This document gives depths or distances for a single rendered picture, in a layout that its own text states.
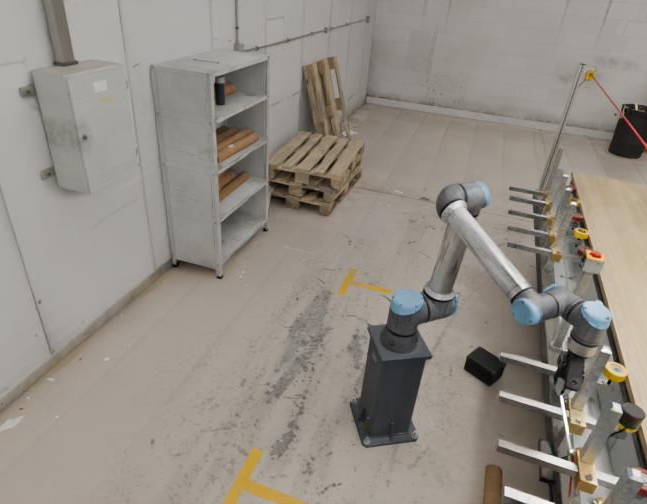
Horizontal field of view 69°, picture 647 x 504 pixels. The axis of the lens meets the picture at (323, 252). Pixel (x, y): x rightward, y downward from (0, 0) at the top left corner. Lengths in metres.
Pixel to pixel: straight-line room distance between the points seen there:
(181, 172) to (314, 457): 2.11
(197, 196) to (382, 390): 1.94
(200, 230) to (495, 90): 6.68
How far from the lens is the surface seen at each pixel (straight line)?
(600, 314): 1.74
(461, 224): 1.86
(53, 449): 2.90
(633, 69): 9.38
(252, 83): 4.08
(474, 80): 9.19
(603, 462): 2.24
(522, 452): 1.78
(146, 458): 2.72
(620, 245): 3.24
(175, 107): 3.40
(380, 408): 2.56
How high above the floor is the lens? 2.16
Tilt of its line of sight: 31 degrees down
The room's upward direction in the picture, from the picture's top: 5 degrees clockwise
